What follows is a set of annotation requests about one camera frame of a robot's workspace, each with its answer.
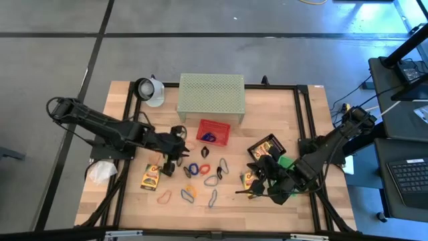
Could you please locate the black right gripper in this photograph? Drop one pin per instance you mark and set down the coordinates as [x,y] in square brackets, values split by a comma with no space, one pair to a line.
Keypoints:
[281,182]

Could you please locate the black plastic basket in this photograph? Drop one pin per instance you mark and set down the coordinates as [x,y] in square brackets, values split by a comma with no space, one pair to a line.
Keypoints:
[279,144]

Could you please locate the silver aluminium rail bracket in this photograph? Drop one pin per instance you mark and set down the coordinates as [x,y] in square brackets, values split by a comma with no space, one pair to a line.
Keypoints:
[309,237]
[123,233]

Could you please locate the black computer keyboard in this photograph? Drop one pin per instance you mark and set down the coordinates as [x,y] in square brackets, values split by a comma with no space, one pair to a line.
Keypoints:
[408,180]

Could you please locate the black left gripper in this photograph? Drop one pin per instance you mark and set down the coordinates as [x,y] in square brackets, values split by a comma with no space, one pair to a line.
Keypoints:
[167,144]

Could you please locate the black power adapter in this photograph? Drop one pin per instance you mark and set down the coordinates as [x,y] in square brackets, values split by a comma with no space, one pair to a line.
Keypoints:
[409,72]

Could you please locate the blue rubber band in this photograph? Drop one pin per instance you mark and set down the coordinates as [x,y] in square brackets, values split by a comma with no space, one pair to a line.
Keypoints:
[204,182]
[210,202]
[227,167]
[182,192]

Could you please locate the yellow green Crayola crayon box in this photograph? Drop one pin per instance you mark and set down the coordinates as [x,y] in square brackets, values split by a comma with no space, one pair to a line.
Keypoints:
[247,179]
[262,150]
[150,178]

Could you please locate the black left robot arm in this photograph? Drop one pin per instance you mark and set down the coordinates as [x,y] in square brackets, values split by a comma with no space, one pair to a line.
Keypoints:
[100,124]

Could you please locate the dark chair base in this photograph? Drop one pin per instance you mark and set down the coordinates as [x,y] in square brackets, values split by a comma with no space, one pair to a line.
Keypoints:
[10,153]

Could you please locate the black desk with adapter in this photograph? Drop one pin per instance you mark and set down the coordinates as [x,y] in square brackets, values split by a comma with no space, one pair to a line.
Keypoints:
[401,127]

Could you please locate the orange rubber band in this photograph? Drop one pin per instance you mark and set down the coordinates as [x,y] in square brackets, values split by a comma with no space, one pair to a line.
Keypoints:
[158,200]
[194,145]
[150,159]

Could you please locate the red plastic basket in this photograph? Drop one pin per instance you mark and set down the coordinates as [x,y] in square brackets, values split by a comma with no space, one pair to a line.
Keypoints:
[219,129]

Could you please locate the black desk with keyboard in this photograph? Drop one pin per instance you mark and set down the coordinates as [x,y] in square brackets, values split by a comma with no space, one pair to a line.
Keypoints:
[381,150]

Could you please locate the green plastic basket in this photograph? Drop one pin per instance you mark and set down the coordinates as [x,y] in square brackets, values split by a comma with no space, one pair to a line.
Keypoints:
[286,162]

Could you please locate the white crumpled plastic bag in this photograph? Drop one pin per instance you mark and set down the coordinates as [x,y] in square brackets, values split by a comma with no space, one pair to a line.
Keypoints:
[100,171]

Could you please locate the black diagonal support beam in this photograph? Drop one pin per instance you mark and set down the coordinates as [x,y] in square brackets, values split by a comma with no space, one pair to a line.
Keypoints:
[408,45]

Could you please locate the yellow power plug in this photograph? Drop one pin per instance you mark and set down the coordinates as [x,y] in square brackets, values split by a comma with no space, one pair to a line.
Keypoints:
[347,107]

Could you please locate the black camera rig beam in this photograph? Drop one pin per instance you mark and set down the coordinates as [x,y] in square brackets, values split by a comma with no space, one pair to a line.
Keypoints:
[67,234]

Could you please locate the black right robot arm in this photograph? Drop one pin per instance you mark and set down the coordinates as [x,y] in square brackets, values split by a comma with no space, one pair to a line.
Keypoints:
[327,150]

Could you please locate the wide black silicone wristband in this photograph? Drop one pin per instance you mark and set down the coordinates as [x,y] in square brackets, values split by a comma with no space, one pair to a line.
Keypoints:
[202,152]

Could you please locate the pale green mesh shelf riser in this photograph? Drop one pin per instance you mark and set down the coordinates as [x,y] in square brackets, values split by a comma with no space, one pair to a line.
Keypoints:
[210,95]

